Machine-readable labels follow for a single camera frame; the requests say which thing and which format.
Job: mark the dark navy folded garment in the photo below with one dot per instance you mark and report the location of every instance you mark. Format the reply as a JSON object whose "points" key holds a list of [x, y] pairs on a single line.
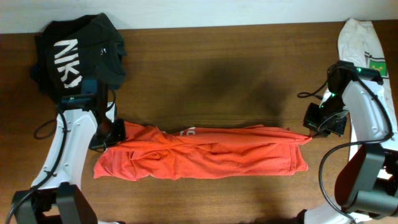
{"points": [[36, 74]]}

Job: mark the red soccer t-shirt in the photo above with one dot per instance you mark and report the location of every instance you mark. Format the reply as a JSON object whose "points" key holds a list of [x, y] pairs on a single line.
{"points": [[203, 153]]}

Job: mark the black Nike t-shirt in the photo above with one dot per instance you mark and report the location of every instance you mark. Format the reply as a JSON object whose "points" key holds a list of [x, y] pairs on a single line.
{"points": [[89, 47]]}

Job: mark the white printed t-shirt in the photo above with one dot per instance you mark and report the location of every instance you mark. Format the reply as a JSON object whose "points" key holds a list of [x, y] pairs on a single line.
{"points": [[359, 43]]}

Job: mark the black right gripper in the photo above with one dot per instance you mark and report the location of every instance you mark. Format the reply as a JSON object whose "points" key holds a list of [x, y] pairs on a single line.
{"points": [[310, 121]]}

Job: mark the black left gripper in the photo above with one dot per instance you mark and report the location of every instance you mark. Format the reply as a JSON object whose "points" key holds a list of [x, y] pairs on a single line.
{"points": [[120, 135]]}

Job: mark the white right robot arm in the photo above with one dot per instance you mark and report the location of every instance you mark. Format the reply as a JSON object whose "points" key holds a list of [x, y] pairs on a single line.
{"points": [[366, 188]]}

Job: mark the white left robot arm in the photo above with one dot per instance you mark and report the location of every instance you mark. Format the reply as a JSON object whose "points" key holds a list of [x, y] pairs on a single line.
{"points": [[84, 122]]}

